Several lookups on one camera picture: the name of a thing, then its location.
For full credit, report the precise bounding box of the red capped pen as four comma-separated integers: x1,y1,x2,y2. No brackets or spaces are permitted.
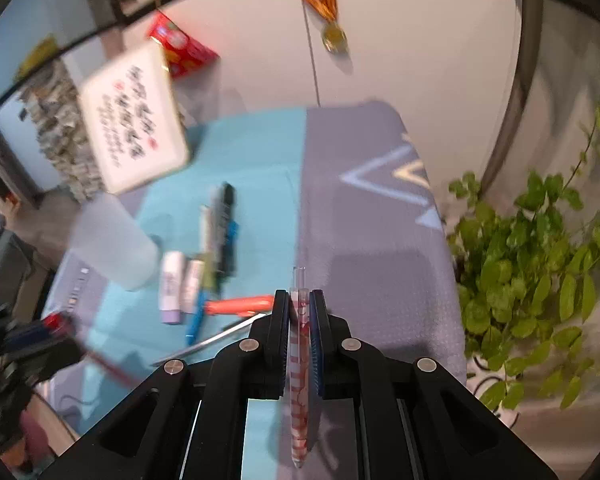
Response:
43,311,140,390

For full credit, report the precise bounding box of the dark metal pen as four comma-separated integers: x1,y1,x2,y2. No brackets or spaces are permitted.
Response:
151,312,268,366

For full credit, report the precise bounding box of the orange utility knife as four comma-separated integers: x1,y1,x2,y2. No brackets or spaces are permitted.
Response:
204,295,274,318

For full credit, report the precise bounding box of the white pink eraser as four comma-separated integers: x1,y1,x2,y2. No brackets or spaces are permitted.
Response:
180,259,204,314

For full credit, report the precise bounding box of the translucent plastic pen cup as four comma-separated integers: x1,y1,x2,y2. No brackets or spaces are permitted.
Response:
70,193,160,290

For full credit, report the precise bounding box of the white purple correction tape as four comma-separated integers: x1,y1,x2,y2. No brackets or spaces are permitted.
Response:
159,252,186,324

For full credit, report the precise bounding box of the black pen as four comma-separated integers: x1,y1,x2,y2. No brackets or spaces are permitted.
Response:
215,182,235,278

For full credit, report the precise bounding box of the green white pen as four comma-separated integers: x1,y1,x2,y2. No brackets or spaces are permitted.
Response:
199,205,216,294

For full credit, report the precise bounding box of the red patterned clear pen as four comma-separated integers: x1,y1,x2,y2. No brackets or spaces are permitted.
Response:
288,266,311,468

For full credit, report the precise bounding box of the blue pen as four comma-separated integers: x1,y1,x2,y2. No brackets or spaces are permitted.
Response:
185,219,240,347

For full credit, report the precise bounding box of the green potted plant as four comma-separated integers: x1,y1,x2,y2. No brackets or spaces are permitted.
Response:
446,82,600,412

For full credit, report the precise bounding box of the white clear pen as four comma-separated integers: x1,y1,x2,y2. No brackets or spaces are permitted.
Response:
209,185,222,222

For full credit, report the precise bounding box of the tall paper stack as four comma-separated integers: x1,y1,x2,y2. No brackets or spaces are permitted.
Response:
20,60,104,203

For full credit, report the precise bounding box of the framed calligraphy sign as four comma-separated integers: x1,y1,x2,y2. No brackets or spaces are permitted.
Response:
79,39,190,195

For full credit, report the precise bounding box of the red hanging ornament bag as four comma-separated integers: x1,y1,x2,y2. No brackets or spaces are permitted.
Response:
146,11,220,79

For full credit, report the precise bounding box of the gold medal with ribbon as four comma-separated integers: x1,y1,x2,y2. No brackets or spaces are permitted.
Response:
302,0,349,55

